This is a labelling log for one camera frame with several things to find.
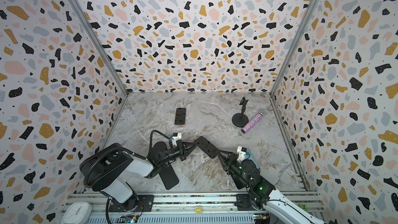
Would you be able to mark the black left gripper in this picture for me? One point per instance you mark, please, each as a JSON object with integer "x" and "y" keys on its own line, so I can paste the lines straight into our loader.
{"x": 181, "y": 150}

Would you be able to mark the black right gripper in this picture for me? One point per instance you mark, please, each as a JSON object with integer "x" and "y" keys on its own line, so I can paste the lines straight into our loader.
{"x": 230, "y": 158}

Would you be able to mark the black phone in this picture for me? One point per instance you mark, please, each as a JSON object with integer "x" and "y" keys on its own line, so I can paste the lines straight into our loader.
{"x": 207, "y": 147}

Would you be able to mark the black phone case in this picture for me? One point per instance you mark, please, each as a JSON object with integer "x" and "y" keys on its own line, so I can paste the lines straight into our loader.
{"x": 167, "y": 173}

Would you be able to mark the light blue phone case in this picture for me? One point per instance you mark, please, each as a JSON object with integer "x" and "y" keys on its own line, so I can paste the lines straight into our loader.
{"x": 253, "y": 158}

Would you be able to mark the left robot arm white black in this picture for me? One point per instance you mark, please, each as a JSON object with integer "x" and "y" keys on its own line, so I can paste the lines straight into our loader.
{"x": 102, "y": 170}

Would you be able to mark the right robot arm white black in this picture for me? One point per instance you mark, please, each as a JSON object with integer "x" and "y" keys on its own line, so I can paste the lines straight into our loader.
{"x": 262, "y": 194}

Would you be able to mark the black phone stand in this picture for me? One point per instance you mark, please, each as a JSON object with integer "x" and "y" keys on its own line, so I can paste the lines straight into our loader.
{"x": 240, "y": 119}

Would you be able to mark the glitter purple microphone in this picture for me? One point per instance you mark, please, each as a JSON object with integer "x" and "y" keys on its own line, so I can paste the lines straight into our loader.
{"x": 251, "y": 123}

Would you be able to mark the yellow sticker tag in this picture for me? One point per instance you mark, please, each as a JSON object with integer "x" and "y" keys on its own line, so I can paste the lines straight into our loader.
{"x": 198, "y": 210}

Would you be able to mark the green sticker tag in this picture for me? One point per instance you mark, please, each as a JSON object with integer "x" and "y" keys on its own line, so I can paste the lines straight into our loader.
{"x": 303, "y": 207}

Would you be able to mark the white square clock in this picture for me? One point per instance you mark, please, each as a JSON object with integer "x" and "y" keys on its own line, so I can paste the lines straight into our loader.
{"x": 77, "y": 213}

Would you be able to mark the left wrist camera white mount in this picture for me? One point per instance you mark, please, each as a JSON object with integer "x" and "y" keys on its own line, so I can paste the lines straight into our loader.
{"x": 174, "y": 138}

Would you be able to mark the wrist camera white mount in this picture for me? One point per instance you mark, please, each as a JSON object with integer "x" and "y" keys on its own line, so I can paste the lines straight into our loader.
{"x": 242, "y": 154}
{"x": 174, "y": 138}

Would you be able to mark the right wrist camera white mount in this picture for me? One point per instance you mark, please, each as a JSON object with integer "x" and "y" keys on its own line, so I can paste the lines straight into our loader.
{"x": 242, "y": 154}

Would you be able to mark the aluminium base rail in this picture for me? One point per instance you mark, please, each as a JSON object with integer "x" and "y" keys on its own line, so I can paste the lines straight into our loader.
{"x": 179, "y": 208}

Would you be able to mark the aluminium corner post right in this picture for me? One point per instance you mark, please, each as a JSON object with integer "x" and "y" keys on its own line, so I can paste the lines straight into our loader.
{"x": 300, "y": 32}

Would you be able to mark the aluminium corner post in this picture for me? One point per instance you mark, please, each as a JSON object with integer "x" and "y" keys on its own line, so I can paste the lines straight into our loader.
{"x": 300, "y": 32}
{"x": 79, "y": 13}

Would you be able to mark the aluminium corner post left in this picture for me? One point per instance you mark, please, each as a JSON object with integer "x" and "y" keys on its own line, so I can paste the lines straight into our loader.
{"x": 79, "y": 13}

